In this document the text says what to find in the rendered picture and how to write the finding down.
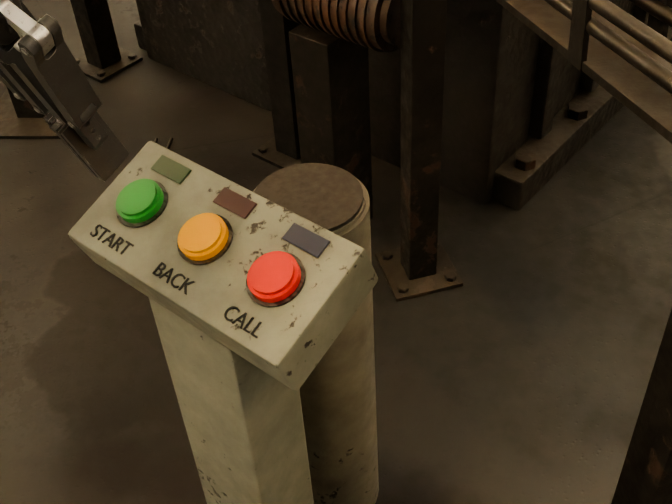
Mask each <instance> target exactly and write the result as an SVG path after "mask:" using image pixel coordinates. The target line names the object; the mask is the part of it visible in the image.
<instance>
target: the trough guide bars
mask: <svg viewBox="0 0 672 504"><path fill-rule="evenodd" d="M544 1H545V2H546V3H548V4H549V5H551V6H552V7H553V8H555V9H556V10H557V11H559V12H560V13H561V14H563V15H564V16H566V17H567V18H568V19H570V20H571V26H570V37H569V49H568V60H567V61H568V62H570V63H571V64H572V65H573V66H574V67H576V68H577V69H578V70H579V71H582V70H581V69H582V62H584V61H587V54H588V44H589V34H590V35H591V36H593V37H594V38H595V39H597V40H598V41H600V42H601V43H602V44H604V45H605V46H606V47H608V48H609V49H610V50H612V51H613V52H615V53H616V54H617V55H619V56H620V57H621V58H623V59H624V60H625V61H627V62H628V63H630V64H631V65H632V66H634V67H635V68H636V69H638V70H639V71H640V72H642V73H643V74H645V75H646V76H647V77H649V78H650V79H651V80H653V81H654V82H655V83H657V84H658V85H660V86H661V87H662V88H664V89H665V90H666V91H668V92H669V93H670V94H672V71H670V70H669V69H667V68H666V67H665V66H663V65H662V64H660V63H659V62H657V61H656V60H654V59H653V58H652V57H650V56H649V55H647V54H646V53H644V52H643V51H642V50H640V49H639V48H637V47H636V46H634V45H633V44H632V43H630V42H629V41H627V40H626V39H624V38H623V37H621V36H620V35H619V34H617V33H616V32H614V31H613V30H611V29H610V28H609V27H607V26H606V25H604V24H603V23H601V22H600V21H599V20H597V19H596V18H594V17H593V16H591V15H592V10H593V11H595V12H596V13H598V14H599V15H601V16H602V17H603V18H605V19H606V20H608V21H609V22H611V23H612V24H614V25H615V26H617V27H618V28H620V29H621V30H622V31H624V32H625V33H627V34H628V35H630V36H631V37H633V38H634V39H636V40H637V41H639V42H640V43H641V44H643V45H644V46H646V47H647V48H649V49H650V50H652V51H653V52H655V53H656V54H657V55H659V56H660V57H662V58H663V59H665V60H666V61H668V62H669V63H671V64H672V41H670V40H669V39H667V33H668V27H669V26H670V27H671V28H672V0H628V1H630V2H631V3H633V4H635V5H636V6H638V7H639V8H641V9H643V10H644V11H646V12H647V13H649V16H648V23H647V25H646V24H644V23H643V22H641V21H640V20H638V19H636V18H635V17H633V16H632V15H630V14H629V13H627V12H626V11H624V10H623V9H621V8H620V7H618V6H616V5H615V4H613V3H612V2H610V1H609V0H573V2H571V1H570V0H544Z"/></svg>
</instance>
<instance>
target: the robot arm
mask: <svg viewBox="0 0 672 504"><path fill-rule="evenodd" d="M0 80H1V81H2V82H3V83H4V84H5V85H6V86H7V87H8V88H9V89H10V90H11V91H12V93H13V95H14V96H15V97H16V98H17V99H20V100H22V101H25V100H26V99H27V100H28V101H29V102H30V104H31V105H32V106H33V108H34V110H35V111H36V112H37V113H40V114H43V115H45V114H46V113H48V115H47V116H46V117H45V118H44V120H45V121H46V122H47V123H48V125H49V128H50V129H51V130H52V131H54V132H55V133H56V134H57V135H58V136H59V137H60V138H61V140H62V141H63V142H64V143H65V144H66V145H67V146H68V148H69V149H70V150H71V151H72V152H73V153H74V154H75V156H76V157H77V158H78V159H79V160H80V161H81V162H82V164H83V165H84V166H85V167H86V168H87V169H88V171H89V172H90V173H91V174H92V175H94V176H96V177H98V178H99V179H101V180H103V181H106V180H107V179H108V178H109V177H110V176H111V175H112V173H113V172H114V171H115V170H116V169H117V168H118V167H119V165H120V164H121V163H122V162H123V161H124V160H125V159H126V158H127V156H128V155H129V152H128V150H127V149H126V148H125V147H124V145H123V144H122V143H121V141H120V140H119V139H118V138H117V136H116V135H115V134H114V133H113V131H112V130H111V129H110V127H109V126H108V125H107V124H106V122H105V121H104V120H103V118H102V117H101V116H100V115H99V113H98V112H97V110H98V109H99V107H100V106H101V105H102V103H101V101H100V99H99V98H98V96H97V94H96V93H95V91H94V90H93V88H92V86H91V84H90V83H89V81H88V79H87V78H86V76H85V74H84V73H83V71H82V69H81V68H80V66H79V64H78V63H77V61H76V59H75V58H74V56H73V54H72V53H71V51H70V49H69V48H68V46H67V44H66V43H65V41H64V38H63V33H62V29H61V27H60V25H59V24H58V21H57V20H56V19H55V18H54V17H51V16H49V15H47V14H46V15H44V16H43V17H42V18H40V19H39V20H38V21H37V20H36V19H35V17H34V16H33V15H32V14H31V12H30V11H29V10H28V8H27V7H26V6H25V4H24V3H23V2H22V0H0Z"/></svg>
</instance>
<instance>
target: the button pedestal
mask: <svg viewBox="0 0 672 504"><path fill-rule="evenodd" d="M162 155H164V156H166V157H168V158H170V159H172V160H174V161H175V162H177V163H179V164H181V165H183V166H185V167H187V168H189V169H191V170H192V171H191V172H190V174H189V175H188V176H187V177H186V178H185V179H184V181H183V182H182V183H181V184H178V183H176V182H174V181H172V180H170V179H168V178H166V177H164V176H163V175H161V174H159V173H157V172H155V171H153V170H151V167H152V166H153V165H154V164H155V163H156V161H157V160H158V159H159V158H160V157H161V156H162ZM139 179H151V180H153V181H155V182H156V183H157V184H158V185H159V186H160V188H161V189H162V191H163V194H164V200H163V203H162V206H161V208H160V209H159V211H158V212H157V213H156V214H155V215H154V216H153V217H151V218H150V219H148V220H146V221H144V222H141V223H129V222H126V221H125V220H123V218H122V217H121V216H120V215H119V214H118V212H117V210H116V200H117V197H118V195H119V193H120V192H121V191H122V190H123V188H124V187H125V186H127V185H128V184H130V183H131V182H133V181H136V180H139ZM224 187H226V188H228V189H230V190H232V191H234V192H236V193H238V194H240V195H242V196H244V197H245V198H247V199H249V200H251V201H253V202H255V203H257V206H256V207H255V208H254V209H253V210H252V212H251V213H250V214H249V215H248V217H247V218H246V219H243V218H242V217H240V216H238V215H236V214H234V213H232V212H230V211H228V210H227V209H225V208H223V207H221V206H219V205H217V204H215V203H213V200H214V199H215V198H216V197H217V195H218V194H219V193H220V192H221V191H222V189H223V188H224ZM202 213H213V214H216V215H218V216H219V217H221V218H222V219H223V221H224V222H225V224H226V225H227V228H228V232H229V234H228V240H227V242H226V244H225V246H224V248H223V249H222V250H221V251H220V252H219V253H218V254H217V255H215V256H214V257H212V258H210V259H207V260H202V261H195V260H191V259H189V258H188V257H186V256H185V255H184V254H183V252H182V251H181V250H180V248H179V246H178V235H179V232H180V230H181V228H182V227H183V225H184V224H185V223H186V222H187V221H188V220H189V219H191V218H192V217H194V216H196V215H199V214H202ZM293 223H296V224H298V225H300V226H302V227H304V228H306V229H308V230H310V231H312V232H314V233H316V234H317V235H319V236H321V237H323V238H325V239H327V240H329V241H330V243H329V245H328V246H327V247H326V249H325V250H324V251H323V252H322V254H321V255H320V256H319V258H317V257H315V256H313V255H311V254H309V253H307V252H306V251H304V250H302V249H300V248H298V247H296V246H294V245H292V244H291V243H289V242H287V241H285V240H283V239H282V237H283V236H284V235H285V233H286V232H287V231H288V230H289V228H290V227H291V226H292V224H293ZM68 235H69V237H70V238H71V239H72V240H73V241H74V242H75V243H76V244H77V245H78V246H79V247H80V248H81V249H82V250H83V251H84V252H85V253H86V254H87V255H88V256H89V257H90V258H91V259H92V260H93V261H94V262H95V263H96V264H98V265H99V266H101V267H103V268H104V269H106V270H107V271H109V272H110V273H112V274H113V275H115V276H117V277H118V278H120V279H121V280H123V281H124V282H126V283H127V284H129V285H130V286H132V287H134V288H135V289H137V290H138V291H140V292H141V293H143V294H144V295H146V296H148V297H149V301H150V304H151V308H152V311H153V315H154V318H155V322H156V326H157V329H158V333H159V336H160V340H161V343H162V347H163V350H164V354H165V357H166V361H167V364H168V368H169V371H170V375H171V378H172V382H173V385H174V389H175V392H176V396H177V399H178V403H179V407H180V410H181V414H182V417H183V421H184V424H185V428H186V431H187V435H188V438H189V442H190V445H191V449H192V452H193V456H194V459H195V463H196V466H197V470H198V473H199V477H200V480H201V484H202V488H203V491H204V495H205V498H206V502H207V504H314V500H313V492H312V484H311V476H310V469H309V461H308V453H307V445H306V437H305V429H304V421H303V414H302V406H301V398H300V390H299V389H300V387H301V386H302V385H303V383H304V382H305V381H306V379H307V378H308V376H309V375H310V374H311V372H312V371H313V370H314V368H315V367H316V365H317V364H318V363H319V361H320V360H321V359H322V357H323V356H324V354H325V353H326V352H327V350H328V349H329V348H330V346H331V345H332V343H333V342H334V341H335V339H336V338H337V337H338V335H339V334H340V333H341V331H342V330H343V328H344V327H345V326H346V324H347V323H348V322H349V320H350V319H351V317H352V316H353V315H354V313H355V312H356V311H357V309H358V308H359V306H360V305H361V304H362V302H363V301H364V300H365V298H366V297H367V296H368V294H369V293H370V291H371V290H372V289H373V287H374V286H375V285H376V283H377V281H378V276H377V274H376V272H375V270H374V268H373V266H372V264H371V261H370V259H369V257H368V255H367V253H366V251H365V249H364V248H363V247H361V246H359V245H357V244H355V243H353V242H351V241H349V240H347V239H345V238H343V237H341V236H339V235H337V234H335V233H333V232H331V231H329V230H327V229H325V228H323V227H321V226H319V225H317V224H315V223H313V222H311V221H309V220H307V219H305V218H303V217H301V216H299V215H297V214H295V213H293V212H291V211H290V210H288V209H286V208H284V207H282V206H280V205H278V204H276V203H274V202H272V201H270V200H268V199H266V198H264V197H262V196H260V195H258V194H256V193H254V192H252V191H250V190H248V189H246V188H244V187H242V186H240V185H238V184H236V183H234V182H232V181H230V180H228V179H226V178H224V177H222V176H220V175H218V174H216V173H214V172H213V171H211V170H209V169H207V168H205V167H203V166H201V165H199V164H197V163H195V162H193V161H191V160H189V159H187V158H185V157H183V156H181V155H179V154H177V153H175V152H173V151H171V150H169V149H167V148H165V147H163V146H161V145H159V144H157V143H155V142H153V141H149V142H147V143H146V144H145V146H144V147H143V148H142V149H141V150H140V151H139V152H138V153H137V155H136V156H135V157H134V158H133V159H132V160H131V161H130V163H129V164H128V165H127V166H126V167H125V168H124V169H123V171H122V172H121V173H120V174H119V175H118V176H117V177H116V178H115V180H114V181H113V182H112V183H111V184H110V185H109V186H108V188H107V189H106V190H105V191H104V192H103V193H102V194H101V196H100V197H99V198H98V199H97V200H96V201H95V202H94V203H93V205H92V206H91V207H90V208H89V209H88V210H87V211H86V213H85V214H84V215H83V216H82V217H81V218H80V219H79V221H78V222H77V223H76V224H75V225H74V226H73V227H72V229H71V230H70V231H69V233H68ZM273 251H282V252H286V253H288V254H290V255H292V256H293V257H294V258H295V260H296V261H297V263H298V265H299V267H300V270H301V279H300V283H299V285H298V287H297V288H296V290H295V291H294V292H293V293H292V294H291V295H290V296H289V297H287V298H286V299H284V300H281V301H278V302H273V303H268V302H263V301H261V300H259V299H257V298H256V297H255V296H254V295H253V294H252V292H251V291H250V289H249V287H248V285H247V274H248V271H249V269H250V267H251V265H252V264H253V263H254V262H255V260H257V259H258V258H259V257H260V256H262V255H264V254H266V253H269V252H273Z"/></svg>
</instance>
